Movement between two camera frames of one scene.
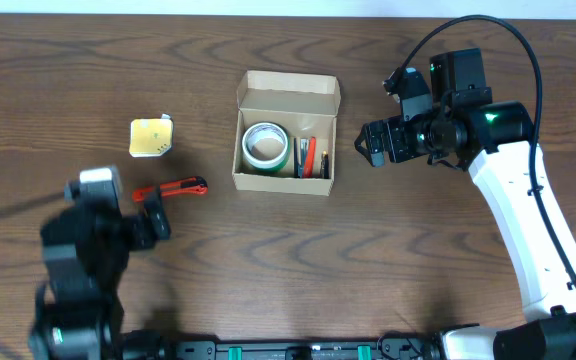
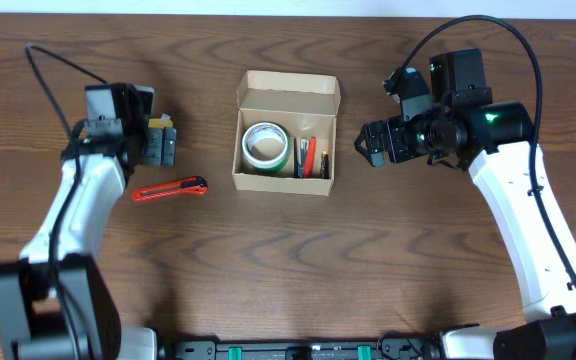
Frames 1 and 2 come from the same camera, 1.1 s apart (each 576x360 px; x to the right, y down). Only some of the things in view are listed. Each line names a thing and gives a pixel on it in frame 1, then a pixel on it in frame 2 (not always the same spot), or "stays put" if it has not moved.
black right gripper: [398, 151] stays put
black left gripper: [144, 236] -> [162, 144]
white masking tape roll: [265, 145] stays put
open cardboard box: [306, 105] stays put
